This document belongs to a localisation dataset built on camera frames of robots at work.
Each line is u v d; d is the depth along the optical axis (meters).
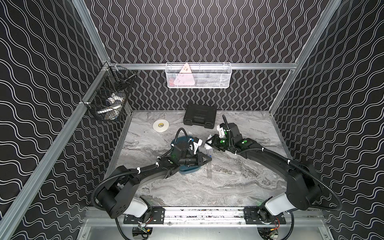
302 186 0.43
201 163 0.73
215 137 0.75
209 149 0.80
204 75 1.27
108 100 0.84
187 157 0.71
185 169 0.72
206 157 0.79
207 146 0.81
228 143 0.67
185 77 0.90
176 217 0.76
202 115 1.07
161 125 1.10
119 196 0.43
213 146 0.75
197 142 0.76
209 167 0.90
